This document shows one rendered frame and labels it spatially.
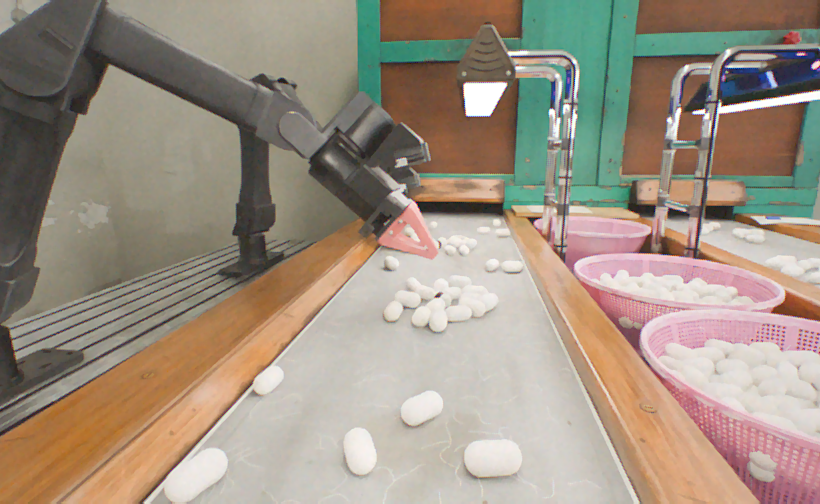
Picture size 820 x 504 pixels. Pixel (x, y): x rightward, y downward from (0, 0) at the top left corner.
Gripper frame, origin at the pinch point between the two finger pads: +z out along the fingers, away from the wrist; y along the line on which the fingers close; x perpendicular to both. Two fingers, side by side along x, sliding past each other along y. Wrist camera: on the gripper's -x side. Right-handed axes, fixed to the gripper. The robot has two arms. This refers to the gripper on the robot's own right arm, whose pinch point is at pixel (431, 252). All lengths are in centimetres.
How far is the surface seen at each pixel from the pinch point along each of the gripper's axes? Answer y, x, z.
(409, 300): -3.3, 6.2, 1.9
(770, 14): 83, -94, 33
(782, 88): 29, -57, 29
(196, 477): -37.2, 11.6, -4.7
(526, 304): 0.7, -3.1, 14.9
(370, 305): -2.2, 10.9, -1.5
